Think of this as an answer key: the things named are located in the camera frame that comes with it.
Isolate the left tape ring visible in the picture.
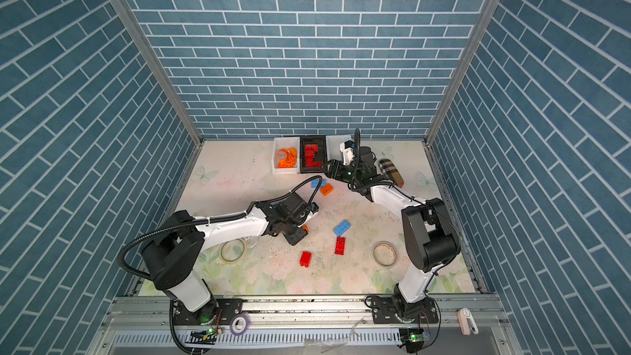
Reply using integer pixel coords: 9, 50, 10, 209
219, 237, 247, 264

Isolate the plaid glasses case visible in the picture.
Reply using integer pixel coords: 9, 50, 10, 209
378, 159, 404, 187

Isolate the tape ring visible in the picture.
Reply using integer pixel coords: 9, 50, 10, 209
371, 241, 399, 268
219, 237, 247, 264

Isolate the white bin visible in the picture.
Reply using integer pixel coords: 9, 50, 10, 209
271, 137, 300, 175
325, 134, 353, 161

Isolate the left black cable conduit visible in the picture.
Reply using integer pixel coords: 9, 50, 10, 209
117, 174, 324, 355

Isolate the left white bin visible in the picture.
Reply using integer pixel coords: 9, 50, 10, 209
271, 137, 300, 175

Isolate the right tape ring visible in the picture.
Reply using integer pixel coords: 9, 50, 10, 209
371, 241, 399, 268

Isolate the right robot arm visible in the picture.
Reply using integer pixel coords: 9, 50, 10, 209
320, 131, 461, 315

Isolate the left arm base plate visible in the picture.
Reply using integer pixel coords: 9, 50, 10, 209
170, 297, 244, 326

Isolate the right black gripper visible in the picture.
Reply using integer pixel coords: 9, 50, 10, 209
321, 160, 363, 187

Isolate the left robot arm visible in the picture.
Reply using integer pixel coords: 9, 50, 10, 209
140, 193, 319, 312

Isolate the right white bin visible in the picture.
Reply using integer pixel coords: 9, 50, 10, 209
325, 134, 353, 161

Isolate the black middle bin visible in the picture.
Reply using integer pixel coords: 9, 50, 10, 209
299, 136, 328, 174

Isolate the red lego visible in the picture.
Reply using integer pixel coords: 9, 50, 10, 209
303, 144, 325, 169
299, 251, 312, 268
335, 237, 346, 256

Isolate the metal front rail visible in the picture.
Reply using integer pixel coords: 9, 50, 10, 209
88, 294, 522, 354

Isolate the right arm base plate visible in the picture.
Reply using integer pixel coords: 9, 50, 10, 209
364, 295, 440, 325

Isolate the white pink device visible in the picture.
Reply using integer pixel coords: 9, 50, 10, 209
457, 307, 479, 335

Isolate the purple tape roll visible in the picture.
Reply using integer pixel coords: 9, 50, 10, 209
229, 313, 251, 337

